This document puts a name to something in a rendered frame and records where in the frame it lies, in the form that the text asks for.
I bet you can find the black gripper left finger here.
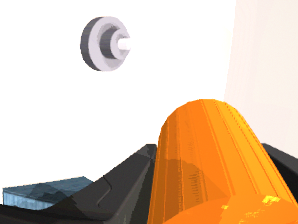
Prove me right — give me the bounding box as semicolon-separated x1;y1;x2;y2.
0;144;157;224

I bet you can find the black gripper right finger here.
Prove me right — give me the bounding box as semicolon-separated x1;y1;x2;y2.
262;144;298;204

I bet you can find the orange knob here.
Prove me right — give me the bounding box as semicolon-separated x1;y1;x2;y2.
148;99;298;224

